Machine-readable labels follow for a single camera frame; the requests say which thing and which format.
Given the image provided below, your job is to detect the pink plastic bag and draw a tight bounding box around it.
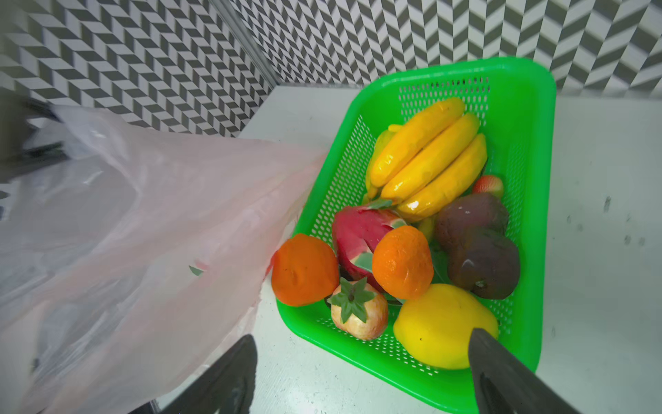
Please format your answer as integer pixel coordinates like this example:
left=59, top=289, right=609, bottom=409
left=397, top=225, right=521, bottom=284
left=1, top=105, right=327, bottom=413

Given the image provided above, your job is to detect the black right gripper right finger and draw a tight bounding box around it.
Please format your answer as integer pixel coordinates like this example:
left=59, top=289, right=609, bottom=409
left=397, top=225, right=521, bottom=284
left=468, top=329, right=578, bottom=414

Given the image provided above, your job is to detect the dark purple fake fruit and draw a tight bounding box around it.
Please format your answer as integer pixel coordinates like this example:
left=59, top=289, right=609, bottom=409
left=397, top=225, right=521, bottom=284
left=448, top=227, right=521, bottom=299
left=434, top=193, right=510, bottom=252

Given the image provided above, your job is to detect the aluminium corner post left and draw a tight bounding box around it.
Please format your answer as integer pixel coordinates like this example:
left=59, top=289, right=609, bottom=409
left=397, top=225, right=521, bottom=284
left=211, top=0, right=281, bottom=88

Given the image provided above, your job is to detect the green plastic basket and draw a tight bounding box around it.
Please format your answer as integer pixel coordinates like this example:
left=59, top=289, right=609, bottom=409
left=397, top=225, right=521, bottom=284
left=278, top=58, right=556, bottom=413

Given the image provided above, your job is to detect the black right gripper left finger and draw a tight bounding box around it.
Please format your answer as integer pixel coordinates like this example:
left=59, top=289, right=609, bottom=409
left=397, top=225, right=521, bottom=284
left=131, top=335, right=258, bottom=414

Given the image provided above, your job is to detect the yellow fake banana bunch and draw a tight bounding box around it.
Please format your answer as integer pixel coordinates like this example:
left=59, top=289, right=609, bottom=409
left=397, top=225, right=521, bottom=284
left=367, top=98, right=488, bottom=223

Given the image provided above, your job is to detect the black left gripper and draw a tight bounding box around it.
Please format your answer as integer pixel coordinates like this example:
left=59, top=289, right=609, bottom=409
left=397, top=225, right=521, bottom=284
left=1, top=87, right=67, bottom=181

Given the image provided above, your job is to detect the yellow fake lemon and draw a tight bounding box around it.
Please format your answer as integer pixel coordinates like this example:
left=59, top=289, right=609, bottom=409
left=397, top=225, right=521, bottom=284
left=393, top=284, right=498, bottom=370

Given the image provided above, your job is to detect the orange fake mandarin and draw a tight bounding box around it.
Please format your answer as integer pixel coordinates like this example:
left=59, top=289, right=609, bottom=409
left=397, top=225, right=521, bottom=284
left=271, top=234, right=340, bottom=307
left=372, top=225, right=434, bottom=300

